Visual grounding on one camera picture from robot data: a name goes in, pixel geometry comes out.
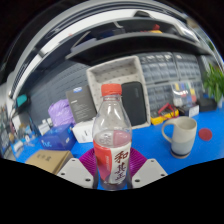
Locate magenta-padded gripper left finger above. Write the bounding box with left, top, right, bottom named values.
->
left=56, top=147, right=99, bottom=189

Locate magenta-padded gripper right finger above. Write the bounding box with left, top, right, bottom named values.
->
left=128, top=147, right=168, bottom=189

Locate clear red-capped drink bottle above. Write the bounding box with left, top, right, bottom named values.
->
left=92, top=83, right=134, bottom=191

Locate brown cardboard box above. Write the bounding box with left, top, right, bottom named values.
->
left=24, top=149, right=74, bottom=175

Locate blue carton box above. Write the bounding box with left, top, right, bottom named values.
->
left=39, top=123, right=78, bottom=151

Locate white carton box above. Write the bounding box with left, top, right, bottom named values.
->
left=71, top=119, right=96, bottom=144

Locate cream and grey ceramic mug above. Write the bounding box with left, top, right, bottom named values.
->
left=161, top=115, right=198, bottom=159

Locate yellow multimeter with red leads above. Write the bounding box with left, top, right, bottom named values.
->
left=149, top=103, right=180, bottom=126

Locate purple plastic bag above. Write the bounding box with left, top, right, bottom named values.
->
left=47, top=98, right=76, bottom=128

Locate flat round red coaster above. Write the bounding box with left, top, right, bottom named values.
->
left=198, top=127, right=214, bottom=142

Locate dark grey flat box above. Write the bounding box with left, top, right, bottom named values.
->
left=65, top=84, right=98, bottom=124

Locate black zip case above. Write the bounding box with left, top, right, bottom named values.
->
left=120, top=81, right=148, bottom=128

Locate small white labelled box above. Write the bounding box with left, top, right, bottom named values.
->
left=181, top=104, right=200, bottom=118

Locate grey small-parts drawer cabinet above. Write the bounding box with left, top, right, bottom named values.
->
left=173, top=51, right=203, bottom=81
left=137, top=52, right=178, bottom=86
left=146, top=83, right=174, bottom=113
left=195, top=78, right=209, bottom=99

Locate clear organizer with coloured parts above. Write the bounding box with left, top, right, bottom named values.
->
left=170, top=80, right=197, bottom=108

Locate flat black box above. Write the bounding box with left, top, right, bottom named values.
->
left=196, top=97, right=218, bottom=113

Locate teal case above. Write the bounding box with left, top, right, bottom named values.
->
left=15, top=94, right=29, bottom=108

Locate white perforated tray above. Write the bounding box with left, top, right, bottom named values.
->
left=85, top=55, right=152, bottom=130

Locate green potted plant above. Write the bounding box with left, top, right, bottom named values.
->
left=203, top=63, right=224, bottom=104

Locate dark wall shelf unit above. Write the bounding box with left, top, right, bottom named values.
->
left=9, top=9, right=214, bottom=101

